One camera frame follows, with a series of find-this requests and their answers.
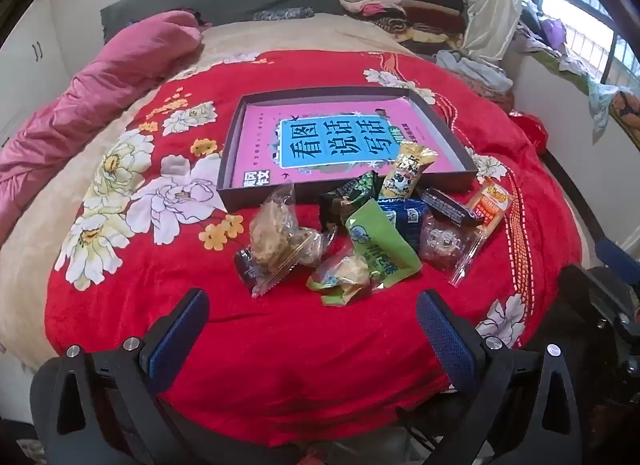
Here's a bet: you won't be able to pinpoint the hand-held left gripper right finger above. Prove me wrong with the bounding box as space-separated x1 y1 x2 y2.
416 290 583 465

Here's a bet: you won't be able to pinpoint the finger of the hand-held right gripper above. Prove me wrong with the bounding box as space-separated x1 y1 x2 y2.
597 240 640 288

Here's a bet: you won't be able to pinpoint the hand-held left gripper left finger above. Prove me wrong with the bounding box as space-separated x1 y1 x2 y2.
31 288 211 465

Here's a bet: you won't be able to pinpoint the clear red hawthorn candy packet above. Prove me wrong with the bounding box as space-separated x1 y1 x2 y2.
419 212 488 287

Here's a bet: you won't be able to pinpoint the small clear green snack packet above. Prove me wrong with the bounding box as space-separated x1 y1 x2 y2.
234 246 261 292

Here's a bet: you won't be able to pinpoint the small yellow-green snack packet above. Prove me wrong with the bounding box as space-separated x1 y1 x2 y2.
306 254 386 307

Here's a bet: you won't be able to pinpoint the blue snack packet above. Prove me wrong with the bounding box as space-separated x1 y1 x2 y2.
375 196 428 251

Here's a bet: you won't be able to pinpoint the brown chocolate bar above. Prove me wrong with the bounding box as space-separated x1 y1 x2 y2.
419 188 485 227

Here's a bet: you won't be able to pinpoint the clear brown pastry packet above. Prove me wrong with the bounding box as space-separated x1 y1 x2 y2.
248 184 337 298

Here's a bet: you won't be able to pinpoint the orange cake packet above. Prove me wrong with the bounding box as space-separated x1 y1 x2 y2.
467 178 515 238

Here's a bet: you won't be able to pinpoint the dark shallow cardboard box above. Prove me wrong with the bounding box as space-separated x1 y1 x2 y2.
216 86 478 213

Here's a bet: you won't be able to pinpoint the dark green snack packet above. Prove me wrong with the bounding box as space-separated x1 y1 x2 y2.
320 171 383 236

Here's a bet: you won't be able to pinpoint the gold snack packet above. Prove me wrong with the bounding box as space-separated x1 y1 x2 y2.
380 141 439 202

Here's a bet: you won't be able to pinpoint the red floral blanket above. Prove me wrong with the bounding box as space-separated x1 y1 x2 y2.
44 50 583 448

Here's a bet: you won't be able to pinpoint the red cloth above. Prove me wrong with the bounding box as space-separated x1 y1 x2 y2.
510 112 548 151

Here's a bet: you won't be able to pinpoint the pink book with blue label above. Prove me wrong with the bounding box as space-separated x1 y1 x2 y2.
231 101 463 191

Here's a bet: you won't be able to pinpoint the pale blue crumpled clothes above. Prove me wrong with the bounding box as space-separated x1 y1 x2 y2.
435 48 516 96

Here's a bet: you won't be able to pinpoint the pile of mixed clothes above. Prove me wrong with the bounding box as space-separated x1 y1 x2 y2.
515 5 640 146

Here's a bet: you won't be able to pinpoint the barred window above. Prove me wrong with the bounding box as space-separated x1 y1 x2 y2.
520 0 640 91

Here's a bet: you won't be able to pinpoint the pink quilt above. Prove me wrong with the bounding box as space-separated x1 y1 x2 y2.
0 10 206 246

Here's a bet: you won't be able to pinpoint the cream curtain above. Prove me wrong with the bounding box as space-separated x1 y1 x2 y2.
450 0 523 63

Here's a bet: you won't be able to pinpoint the white wardrobe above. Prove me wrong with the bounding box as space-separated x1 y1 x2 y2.
0 0 73 146

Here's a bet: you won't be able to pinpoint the stack of folded clothes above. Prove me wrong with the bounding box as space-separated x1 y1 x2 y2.
337 0 471 53

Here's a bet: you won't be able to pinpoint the dark patterned pillow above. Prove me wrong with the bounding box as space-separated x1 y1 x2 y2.
252 8 313 22

